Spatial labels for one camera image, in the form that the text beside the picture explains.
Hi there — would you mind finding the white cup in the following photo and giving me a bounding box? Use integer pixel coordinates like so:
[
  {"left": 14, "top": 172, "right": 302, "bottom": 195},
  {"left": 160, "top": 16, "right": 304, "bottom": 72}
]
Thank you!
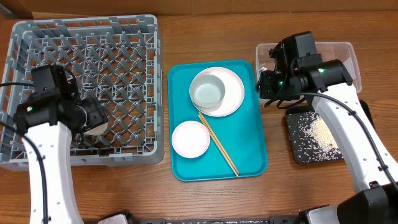
[{"left": 84, "top": 123, "right": 108, "bottom": 136}]

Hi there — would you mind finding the grey-green bowl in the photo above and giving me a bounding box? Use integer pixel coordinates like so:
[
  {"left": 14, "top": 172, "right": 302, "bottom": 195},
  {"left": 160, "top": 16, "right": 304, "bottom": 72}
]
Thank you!
[{"left": 189, "top": 74, "right": 226, "bottom": 108}]

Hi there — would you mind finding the cooked rice pile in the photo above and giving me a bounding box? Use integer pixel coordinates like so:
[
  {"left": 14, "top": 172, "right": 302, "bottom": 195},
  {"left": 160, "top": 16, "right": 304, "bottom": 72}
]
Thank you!
[{"left": 292, "top": 111, "right": 343, "bottom": 161}]

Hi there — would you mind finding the pink bowl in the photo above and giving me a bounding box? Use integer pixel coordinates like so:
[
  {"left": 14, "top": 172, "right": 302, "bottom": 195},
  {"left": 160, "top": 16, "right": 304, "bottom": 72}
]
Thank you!
[{"left": 171, "top": 121, "right": 210, "bottom": 159}]

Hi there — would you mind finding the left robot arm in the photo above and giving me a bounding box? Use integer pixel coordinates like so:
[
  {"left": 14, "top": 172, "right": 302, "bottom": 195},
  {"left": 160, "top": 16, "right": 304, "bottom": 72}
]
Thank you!
[{"left": 14, "top": 65, "right": 108, "bottom": 223}]

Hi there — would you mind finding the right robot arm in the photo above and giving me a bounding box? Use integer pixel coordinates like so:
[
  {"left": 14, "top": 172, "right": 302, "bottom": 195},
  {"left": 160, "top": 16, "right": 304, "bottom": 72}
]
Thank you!
[{"left": 255, "top": 31, "right": 397, "bottom": 224}]

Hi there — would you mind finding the grey dishwasher rack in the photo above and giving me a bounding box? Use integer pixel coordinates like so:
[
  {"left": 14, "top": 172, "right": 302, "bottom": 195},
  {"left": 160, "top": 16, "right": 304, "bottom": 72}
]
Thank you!
[{"left": 1, "top": 14, "right": 164, "bottom": 167}]

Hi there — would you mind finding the white round plate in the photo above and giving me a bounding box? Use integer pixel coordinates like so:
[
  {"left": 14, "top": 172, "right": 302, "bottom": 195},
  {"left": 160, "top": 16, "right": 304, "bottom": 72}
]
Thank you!
[{"left": 194, "top": 67, "right": 244, "bottom": 117}]

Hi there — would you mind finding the teal plastic tray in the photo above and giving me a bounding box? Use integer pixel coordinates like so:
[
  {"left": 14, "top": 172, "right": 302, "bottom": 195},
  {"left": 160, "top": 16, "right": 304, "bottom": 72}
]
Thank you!
[{"left": 167, "top": 60, "right": 268, "bottom": 182}]

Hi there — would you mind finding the black tray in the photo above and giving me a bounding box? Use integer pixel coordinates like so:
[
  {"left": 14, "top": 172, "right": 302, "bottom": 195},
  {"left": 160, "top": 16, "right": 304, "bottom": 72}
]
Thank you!
[{"left": 285, "top": 99, "right": 376, "bottom": 165}]

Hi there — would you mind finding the wooden chopstick upper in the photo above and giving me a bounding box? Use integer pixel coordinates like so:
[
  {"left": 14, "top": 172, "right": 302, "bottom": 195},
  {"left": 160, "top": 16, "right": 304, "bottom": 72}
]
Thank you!
[{"left": 198, "top": 111, "right": 240, "bottom": 175}]

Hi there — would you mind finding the wooden chopstick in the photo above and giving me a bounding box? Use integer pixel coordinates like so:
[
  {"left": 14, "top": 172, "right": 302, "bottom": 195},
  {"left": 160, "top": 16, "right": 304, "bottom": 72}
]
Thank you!
[
  {"left": 198, "top": 111, "right": 240, "bottom": 175},
  {"left": 198, "top": 114, "right": 239, "bottom": 178}
]

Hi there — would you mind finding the wooden chopstick lower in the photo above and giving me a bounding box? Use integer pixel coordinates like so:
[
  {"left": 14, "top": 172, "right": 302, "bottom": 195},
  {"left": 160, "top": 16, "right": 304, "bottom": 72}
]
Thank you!
[{"left": 198, "top": 114, "right": 239, "bottom": 178}]

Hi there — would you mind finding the clear plastic bin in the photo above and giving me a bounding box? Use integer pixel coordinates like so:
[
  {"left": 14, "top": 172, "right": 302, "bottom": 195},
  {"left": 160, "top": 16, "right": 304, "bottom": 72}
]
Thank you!
[{"left": 255, "top": 42, "right": 362, "bottom": 93}]

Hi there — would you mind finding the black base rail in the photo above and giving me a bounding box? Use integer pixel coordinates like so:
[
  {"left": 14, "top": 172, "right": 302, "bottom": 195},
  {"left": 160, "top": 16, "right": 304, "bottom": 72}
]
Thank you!
[{"left": 96, "top": 211, "right": 307, "bottom": 224}]

